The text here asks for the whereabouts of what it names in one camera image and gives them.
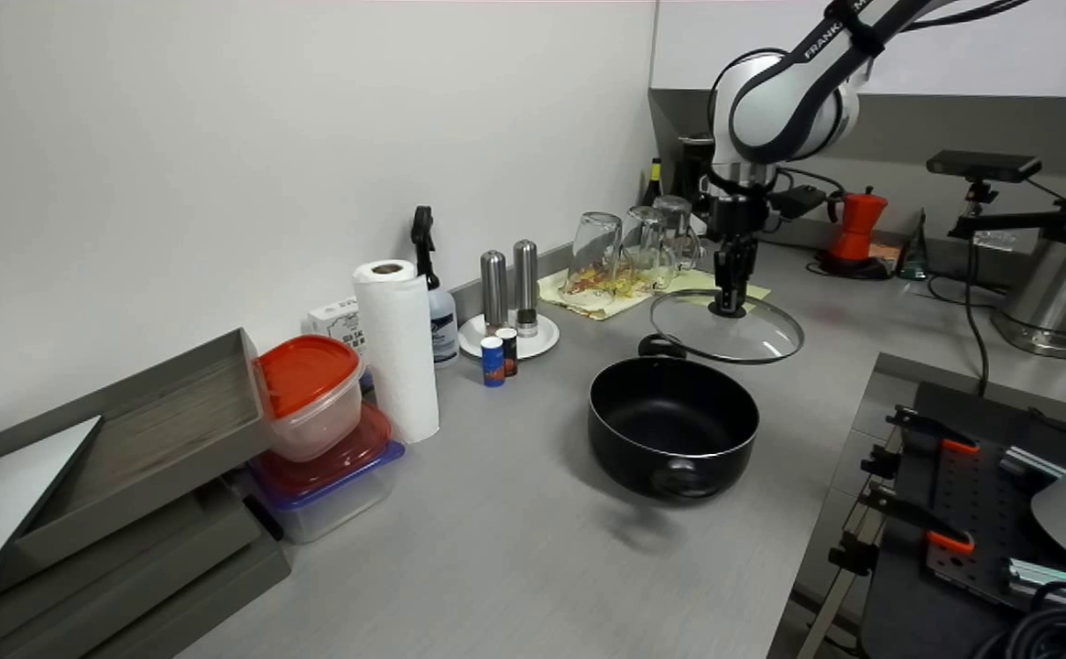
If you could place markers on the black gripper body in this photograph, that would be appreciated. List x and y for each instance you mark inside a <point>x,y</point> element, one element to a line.
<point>739,217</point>

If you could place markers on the glass pot lid black knob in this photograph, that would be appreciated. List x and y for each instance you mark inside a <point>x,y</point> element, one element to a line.
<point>764,343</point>

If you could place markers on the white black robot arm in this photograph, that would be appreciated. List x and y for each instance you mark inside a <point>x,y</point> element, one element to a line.
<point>788,97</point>

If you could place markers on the red moka pot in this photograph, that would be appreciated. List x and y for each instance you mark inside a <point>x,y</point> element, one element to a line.
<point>855,224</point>

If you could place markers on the black cooking pot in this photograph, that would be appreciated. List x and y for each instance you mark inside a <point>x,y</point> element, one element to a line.
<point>627,456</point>

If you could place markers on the yellow red printed dish towel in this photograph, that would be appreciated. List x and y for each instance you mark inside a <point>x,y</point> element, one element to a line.
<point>608,299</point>

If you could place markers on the clear glass jug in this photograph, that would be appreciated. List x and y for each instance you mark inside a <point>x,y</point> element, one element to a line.
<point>595,241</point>

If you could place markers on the round white plate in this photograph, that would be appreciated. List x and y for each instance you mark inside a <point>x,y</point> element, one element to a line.
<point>542,343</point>

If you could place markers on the steel pepper grinder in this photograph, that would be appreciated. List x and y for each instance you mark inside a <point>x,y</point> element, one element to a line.
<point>527,283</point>
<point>494,289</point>

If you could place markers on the small dark spice jar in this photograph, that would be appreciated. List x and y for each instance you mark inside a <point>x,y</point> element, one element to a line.
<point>512,350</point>

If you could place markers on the small blue spice jar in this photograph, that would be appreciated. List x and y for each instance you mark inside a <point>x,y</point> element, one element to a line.
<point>494,359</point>

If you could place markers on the black orange bar clamp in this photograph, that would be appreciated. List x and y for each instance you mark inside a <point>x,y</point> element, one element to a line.
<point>936,434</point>
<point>920,533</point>

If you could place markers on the spray bottle black trigger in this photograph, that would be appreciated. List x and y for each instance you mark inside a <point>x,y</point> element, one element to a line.
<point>442,317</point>

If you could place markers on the white paper towel roll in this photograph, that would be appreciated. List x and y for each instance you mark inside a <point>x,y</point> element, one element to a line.
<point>400,353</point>

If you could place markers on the small white carton box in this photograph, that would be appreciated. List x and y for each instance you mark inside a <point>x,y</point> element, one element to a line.
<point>335,322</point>

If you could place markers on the aluminium extrusion bar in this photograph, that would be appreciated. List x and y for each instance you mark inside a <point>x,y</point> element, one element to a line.
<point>1058,575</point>

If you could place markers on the grey metal tray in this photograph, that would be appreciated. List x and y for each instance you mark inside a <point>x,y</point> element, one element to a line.
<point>234,599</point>
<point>131,571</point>
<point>153,427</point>

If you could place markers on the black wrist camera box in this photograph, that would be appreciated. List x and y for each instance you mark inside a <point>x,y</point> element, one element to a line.
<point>801,202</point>

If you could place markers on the black stereo camera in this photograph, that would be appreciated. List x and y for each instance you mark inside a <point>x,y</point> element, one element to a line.
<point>982,165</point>

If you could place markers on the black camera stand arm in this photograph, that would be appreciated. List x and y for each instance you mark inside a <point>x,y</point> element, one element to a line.
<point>1022,221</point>

